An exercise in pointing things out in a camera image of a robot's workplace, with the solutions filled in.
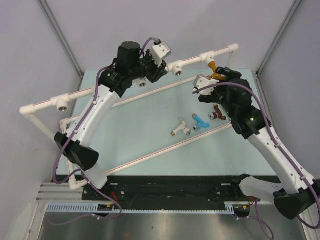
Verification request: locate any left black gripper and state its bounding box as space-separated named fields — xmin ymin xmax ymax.
xmin=130 ymin=49 xmax=168 ymax=85

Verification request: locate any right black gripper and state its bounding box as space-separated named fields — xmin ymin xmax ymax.
xmin=198 ymin=66 xmax=242 ymax=118

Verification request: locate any orange water faucet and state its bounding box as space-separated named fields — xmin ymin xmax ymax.
xmin=208 ymin=61 xmax=226 ymax=81

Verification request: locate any white PVC pipe frame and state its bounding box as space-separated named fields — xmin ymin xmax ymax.
xmin=19 ymin=43 xmax=239 ymax=183

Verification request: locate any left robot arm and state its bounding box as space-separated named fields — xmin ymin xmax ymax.
xmin=54 ymin=39 xmax=171 ymax=200

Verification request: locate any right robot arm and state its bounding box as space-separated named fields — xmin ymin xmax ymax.
xmin=193 ymin=67 xmax=320 ymax=220

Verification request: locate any brown water faucet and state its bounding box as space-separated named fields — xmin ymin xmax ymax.
xmin=209 ymin=104 xmax=227 ymax=121

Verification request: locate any blue water faucet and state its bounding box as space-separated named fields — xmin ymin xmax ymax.
xmin=192 ymin=114 xmax=210 ymax=132

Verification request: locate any white water faucet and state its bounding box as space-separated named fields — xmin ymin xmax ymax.
xmin=170 ymin=117 xmax=192 ymax=136

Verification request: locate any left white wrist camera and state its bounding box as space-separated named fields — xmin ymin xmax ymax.
xmin=150 ymin=41 xmax=172 ymax=63

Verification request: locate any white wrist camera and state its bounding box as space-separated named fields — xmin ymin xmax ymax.
xmin=150 ymin=41 xmax=172 ymax=63
xmin=192 ymin=73 xmax=219 ymax=96

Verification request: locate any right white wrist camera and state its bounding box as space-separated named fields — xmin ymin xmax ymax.
xmin=192 ymin=73 xmax=219 ymax=96

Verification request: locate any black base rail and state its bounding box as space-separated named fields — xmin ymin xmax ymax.
xmin=81 ymin=174 xmax=263 ymax=208

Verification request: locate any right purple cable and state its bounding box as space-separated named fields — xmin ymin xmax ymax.
xmin=193 ymin=83 xmax=320 ymax=240

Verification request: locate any purple cable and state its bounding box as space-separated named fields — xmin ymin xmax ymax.
xmin=193 ymin=83 xmax=320 ymax=240
xmin=46 ymin=36 xmax=161 ymax=222

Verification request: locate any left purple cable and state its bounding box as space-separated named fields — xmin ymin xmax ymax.
xmin=46 ymin=36 xmax=161 ymax=222

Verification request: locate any white slotted cable duct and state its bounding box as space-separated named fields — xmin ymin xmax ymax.
xmin=46 ymin=201 xmax=241 ymax=215

